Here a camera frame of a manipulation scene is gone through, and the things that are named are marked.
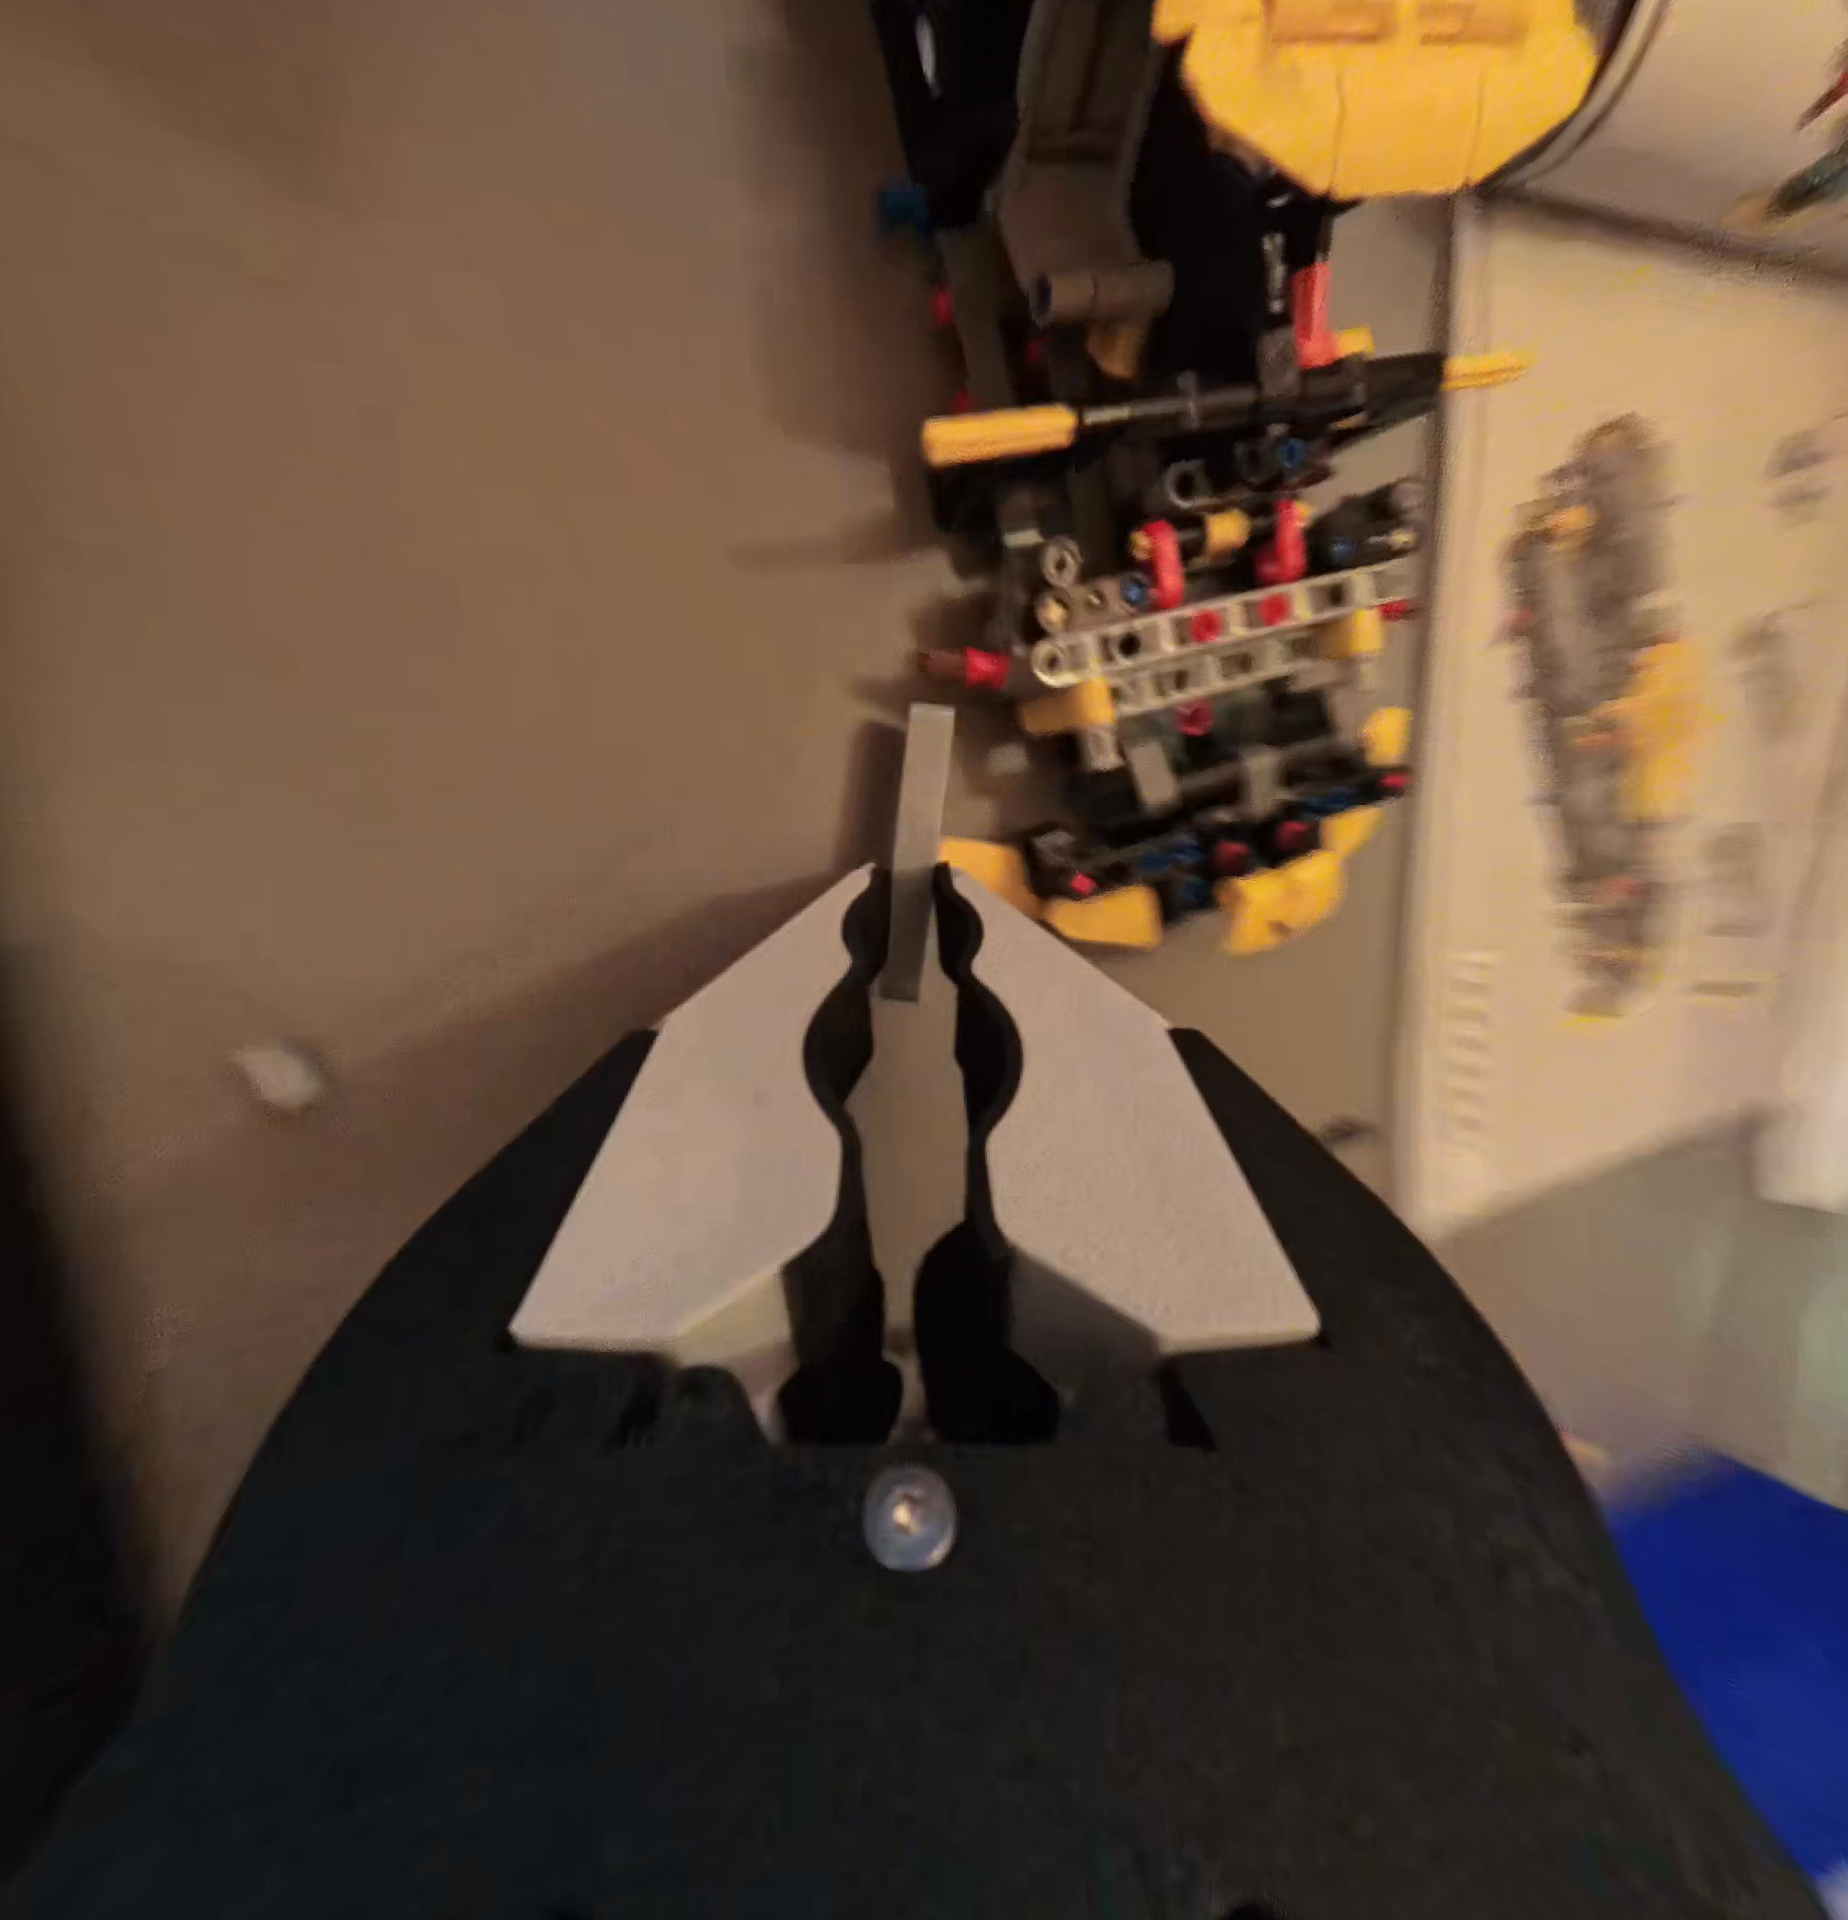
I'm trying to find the yellow black brick car model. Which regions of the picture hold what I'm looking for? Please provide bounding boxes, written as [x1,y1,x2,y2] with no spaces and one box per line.
[869,0,1604,959]

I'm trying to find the grey desk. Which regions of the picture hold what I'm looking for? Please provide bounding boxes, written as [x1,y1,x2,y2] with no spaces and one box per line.
[0,0,1848,1502]

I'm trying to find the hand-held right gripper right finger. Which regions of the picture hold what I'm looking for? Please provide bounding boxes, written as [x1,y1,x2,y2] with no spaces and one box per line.
[933,868,1322,1393]

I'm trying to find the open instruction booklet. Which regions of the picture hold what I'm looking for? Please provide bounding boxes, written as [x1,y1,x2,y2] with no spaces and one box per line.
[1395,0,1848,1232]

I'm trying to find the blue plastic bin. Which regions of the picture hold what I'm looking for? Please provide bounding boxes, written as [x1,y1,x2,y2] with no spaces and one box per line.
[1605,1461,1848,1877]

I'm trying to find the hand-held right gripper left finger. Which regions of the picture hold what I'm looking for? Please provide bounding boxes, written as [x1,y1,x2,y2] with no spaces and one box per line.
[509,864,887,1393]

